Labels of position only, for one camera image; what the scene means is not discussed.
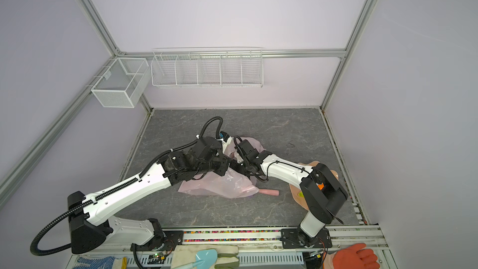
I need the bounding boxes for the pink printed plastic bag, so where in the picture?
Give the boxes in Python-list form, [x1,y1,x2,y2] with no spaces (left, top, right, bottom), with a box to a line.
[177,136,266,199]

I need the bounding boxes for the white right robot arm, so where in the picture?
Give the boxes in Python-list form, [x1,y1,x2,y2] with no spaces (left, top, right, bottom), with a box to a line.
[233,136,349,248]

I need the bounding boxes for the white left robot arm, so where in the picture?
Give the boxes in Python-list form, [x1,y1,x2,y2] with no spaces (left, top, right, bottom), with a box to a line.
[30,133,231,256]

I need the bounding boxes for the beige wavy fruit plate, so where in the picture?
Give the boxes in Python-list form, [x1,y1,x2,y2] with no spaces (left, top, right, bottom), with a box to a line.
[288,160,341,212]

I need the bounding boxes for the teal plastic trowel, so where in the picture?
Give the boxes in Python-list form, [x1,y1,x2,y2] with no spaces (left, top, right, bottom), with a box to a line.
[173,249,218,269]

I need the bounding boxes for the orange rubber glove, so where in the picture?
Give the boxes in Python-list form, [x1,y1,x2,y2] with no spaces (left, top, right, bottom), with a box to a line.
[322,243,380,269]

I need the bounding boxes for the blue knitted glove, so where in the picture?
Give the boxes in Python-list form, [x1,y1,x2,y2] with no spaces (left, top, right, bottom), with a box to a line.
[73,257,116,269]

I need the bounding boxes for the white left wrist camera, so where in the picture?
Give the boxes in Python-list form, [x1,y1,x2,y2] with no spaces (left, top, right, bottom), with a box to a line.
[219,131,232,144]

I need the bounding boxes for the purple scoop pink handle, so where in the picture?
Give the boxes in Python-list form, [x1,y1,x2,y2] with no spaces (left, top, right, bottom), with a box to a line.
[258,189,280,196]

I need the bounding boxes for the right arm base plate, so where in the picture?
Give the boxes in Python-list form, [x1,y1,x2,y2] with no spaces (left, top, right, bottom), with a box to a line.
[280,227,332,249]

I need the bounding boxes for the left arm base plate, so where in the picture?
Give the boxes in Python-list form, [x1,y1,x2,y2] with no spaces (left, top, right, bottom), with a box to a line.
[136,230,184,252]

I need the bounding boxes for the long white wire shelf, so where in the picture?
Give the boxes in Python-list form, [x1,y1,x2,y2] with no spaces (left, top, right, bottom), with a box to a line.
[150,48,264,88]

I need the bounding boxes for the small white wire basket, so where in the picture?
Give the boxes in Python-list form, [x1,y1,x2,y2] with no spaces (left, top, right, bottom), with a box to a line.
[91,57,151,108]

